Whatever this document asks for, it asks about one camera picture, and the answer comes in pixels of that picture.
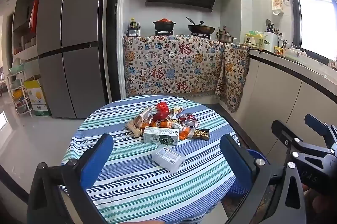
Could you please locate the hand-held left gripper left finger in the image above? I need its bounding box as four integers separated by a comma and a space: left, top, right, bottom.
26, 133, 114, 224

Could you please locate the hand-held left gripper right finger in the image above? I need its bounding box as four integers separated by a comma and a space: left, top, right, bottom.
220, 134, 308, 224

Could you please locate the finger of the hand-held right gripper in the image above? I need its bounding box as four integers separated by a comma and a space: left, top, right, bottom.
272, 119, 307, 153
305, 114, 337, 148

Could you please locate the blue plastic basket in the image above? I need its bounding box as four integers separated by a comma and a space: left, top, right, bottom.
231, 149, 269, 199

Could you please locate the beige snack wrapper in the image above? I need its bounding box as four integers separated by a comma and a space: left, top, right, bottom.
126, 119, 145, 138

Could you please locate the clear plastic box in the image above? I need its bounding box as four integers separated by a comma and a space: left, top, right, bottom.
152, 144, 186, 174

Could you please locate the green white milk carton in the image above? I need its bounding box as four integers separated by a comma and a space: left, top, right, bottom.
143, 126, 180, 146

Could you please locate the crushed orange can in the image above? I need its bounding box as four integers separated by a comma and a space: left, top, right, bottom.
157, 120, 196, 139

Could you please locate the red plastic bag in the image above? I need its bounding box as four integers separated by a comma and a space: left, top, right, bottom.
153, 102, 170, 122

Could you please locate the gold brown snack wrapper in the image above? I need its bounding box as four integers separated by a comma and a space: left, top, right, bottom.
193, 129, 210, 141

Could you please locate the striped tablecloth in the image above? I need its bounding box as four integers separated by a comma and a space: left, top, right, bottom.
60, 95, 241, 224

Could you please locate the kitchen counter cabinet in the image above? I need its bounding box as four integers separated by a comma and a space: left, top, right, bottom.
237, 47, 337, 159

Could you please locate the crushed red can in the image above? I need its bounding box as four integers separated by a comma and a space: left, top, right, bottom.
179, 113, 198, 130

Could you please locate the small printed blanket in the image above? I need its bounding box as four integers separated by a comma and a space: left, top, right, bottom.
214, 42, 250, 113

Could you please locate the yellow cardboard box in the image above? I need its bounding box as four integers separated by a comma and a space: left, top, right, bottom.
24, 79, 52, 117

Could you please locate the white utensil holder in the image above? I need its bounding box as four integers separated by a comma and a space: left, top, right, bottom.
263, 19, 279, 53

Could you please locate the yellow green dish rack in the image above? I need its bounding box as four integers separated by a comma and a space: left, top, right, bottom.
243, 30, 264, 49

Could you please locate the white storage rack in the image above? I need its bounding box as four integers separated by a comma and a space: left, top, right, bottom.
6, 57, 34, 117

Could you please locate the large printed blanket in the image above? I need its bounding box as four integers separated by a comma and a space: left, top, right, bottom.
123, 34, 226, 99

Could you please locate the grey refrigerator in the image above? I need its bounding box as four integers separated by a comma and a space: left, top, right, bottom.
36, 0, 111, 119

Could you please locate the steel pot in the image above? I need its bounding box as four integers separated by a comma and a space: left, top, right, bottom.
216, 31, 237, 43

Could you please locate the hanging paper bag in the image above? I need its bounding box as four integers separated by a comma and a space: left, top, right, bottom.
272, 0, 285, 16

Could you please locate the black gas stove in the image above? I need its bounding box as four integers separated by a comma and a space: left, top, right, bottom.
151, 30, 211, 40

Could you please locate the dark wok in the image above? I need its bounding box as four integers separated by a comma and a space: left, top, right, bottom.
186, 17, 216, 35

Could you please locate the black condiment rack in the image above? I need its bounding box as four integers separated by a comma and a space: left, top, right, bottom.
127, 17, 142, 37

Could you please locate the black clay pot red lid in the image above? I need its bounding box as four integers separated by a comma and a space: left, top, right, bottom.
153, 18, 177, 33

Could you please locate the open wall shelf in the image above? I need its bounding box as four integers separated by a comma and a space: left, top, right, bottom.
12, 0, 48, 61

